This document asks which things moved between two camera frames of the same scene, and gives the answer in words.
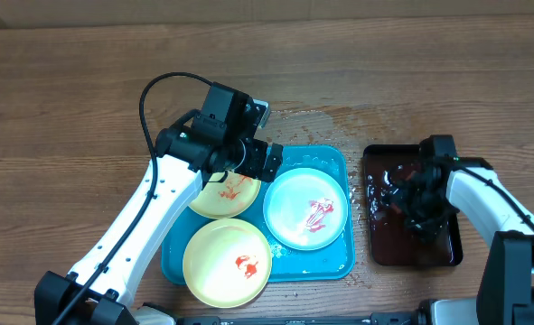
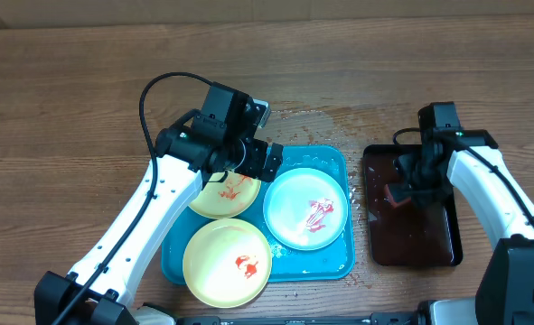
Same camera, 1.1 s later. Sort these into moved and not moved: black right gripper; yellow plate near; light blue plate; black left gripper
Moved: black right gripper
Not moved: light blue plate; yellow plate near; black left gripper
